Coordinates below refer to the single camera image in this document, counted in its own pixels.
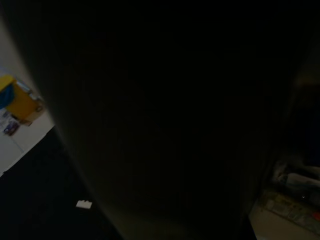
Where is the black floor mat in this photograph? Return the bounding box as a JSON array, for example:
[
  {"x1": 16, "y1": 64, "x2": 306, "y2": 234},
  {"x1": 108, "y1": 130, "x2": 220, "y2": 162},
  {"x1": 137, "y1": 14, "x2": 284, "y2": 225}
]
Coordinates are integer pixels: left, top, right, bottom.
[{"x1": 0, "y1": 124, "x2": 123, "y2": 240}]

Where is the black cabinet panel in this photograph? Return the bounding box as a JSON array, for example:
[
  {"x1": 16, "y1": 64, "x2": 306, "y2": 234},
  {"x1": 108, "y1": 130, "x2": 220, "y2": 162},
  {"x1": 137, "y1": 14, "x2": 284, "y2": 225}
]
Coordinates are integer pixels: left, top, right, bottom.
[{"x1": 2, "y1": 0, "x2": 313, "y2": 240}]

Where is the small grey block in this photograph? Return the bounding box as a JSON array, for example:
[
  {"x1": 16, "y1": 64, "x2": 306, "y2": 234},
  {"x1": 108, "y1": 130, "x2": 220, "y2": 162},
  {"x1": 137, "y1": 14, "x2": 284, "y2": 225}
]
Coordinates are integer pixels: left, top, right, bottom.
[{"x1": 75, "y1": 199, "x2": 93, "y2": 209}]

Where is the yellow box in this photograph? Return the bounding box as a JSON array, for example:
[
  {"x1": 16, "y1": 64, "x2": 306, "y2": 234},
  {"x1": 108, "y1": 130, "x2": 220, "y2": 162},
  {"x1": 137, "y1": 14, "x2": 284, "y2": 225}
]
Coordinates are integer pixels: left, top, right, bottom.
[{"x1": 0, "y1": 74, "x2": 44, "y2": 124}]

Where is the brown cardboard box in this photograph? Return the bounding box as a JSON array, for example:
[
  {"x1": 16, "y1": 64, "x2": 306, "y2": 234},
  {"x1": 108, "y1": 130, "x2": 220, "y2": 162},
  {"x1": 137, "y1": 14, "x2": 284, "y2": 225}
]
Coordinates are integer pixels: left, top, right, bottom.
[{"x1": 258, "y1": 159, "x2": 320, "y2": 237}]

